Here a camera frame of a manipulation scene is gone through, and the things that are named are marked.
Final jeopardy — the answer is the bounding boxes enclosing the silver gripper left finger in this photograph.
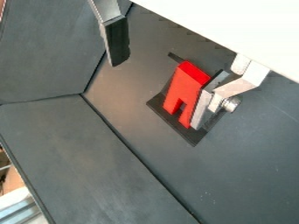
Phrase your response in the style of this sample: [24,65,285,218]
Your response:
[88,0,131,67]

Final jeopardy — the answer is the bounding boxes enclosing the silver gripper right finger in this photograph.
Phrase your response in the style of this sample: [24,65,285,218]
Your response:
[191,54,269,130]

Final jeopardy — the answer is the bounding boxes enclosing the red double-square block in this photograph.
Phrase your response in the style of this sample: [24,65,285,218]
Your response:
[163,60,211,129]

